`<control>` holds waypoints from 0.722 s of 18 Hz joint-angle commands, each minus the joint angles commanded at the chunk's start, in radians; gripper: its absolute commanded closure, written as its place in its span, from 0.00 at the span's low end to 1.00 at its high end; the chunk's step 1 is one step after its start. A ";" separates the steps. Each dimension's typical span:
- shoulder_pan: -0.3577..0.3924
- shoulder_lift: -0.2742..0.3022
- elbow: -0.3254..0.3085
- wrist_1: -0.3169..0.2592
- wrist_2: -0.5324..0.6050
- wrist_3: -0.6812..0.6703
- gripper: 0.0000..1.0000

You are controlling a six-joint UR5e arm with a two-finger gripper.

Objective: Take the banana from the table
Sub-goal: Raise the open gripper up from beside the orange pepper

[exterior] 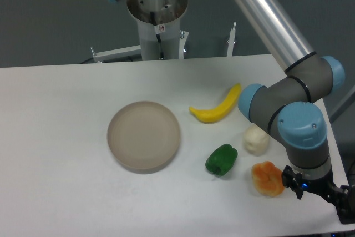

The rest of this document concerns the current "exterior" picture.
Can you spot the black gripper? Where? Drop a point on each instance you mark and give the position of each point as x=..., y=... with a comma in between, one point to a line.
x=341, y=197

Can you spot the yellow toy banana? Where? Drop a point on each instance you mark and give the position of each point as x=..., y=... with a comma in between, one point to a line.
x=222, y=110

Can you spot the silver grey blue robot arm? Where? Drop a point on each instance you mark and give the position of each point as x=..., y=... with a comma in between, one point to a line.
x=285, y=110

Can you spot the orange toy bell pepper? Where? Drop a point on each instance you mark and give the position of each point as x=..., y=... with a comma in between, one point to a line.
x=266, y=178

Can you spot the white toy garlic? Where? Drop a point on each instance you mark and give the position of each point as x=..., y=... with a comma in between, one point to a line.
x=255, y=140

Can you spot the green toy bell pepper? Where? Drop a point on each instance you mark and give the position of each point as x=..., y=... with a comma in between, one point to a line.
x=221, y=160

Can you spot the beige round plate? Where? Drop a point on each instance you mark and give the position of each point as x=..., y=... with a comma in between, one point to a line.
x=144, y=137

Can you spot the white upright metal post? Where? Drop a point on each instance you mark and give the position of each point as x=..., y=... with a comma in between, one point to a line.
x=231, y=40

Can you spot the white metal base bracket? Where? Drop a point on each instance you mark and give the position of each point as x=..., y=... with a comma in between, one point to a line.
x=115, y=54

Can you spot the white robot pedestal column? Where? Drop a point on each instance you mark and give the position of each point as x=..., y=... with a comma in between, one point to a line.
x=159, y=30

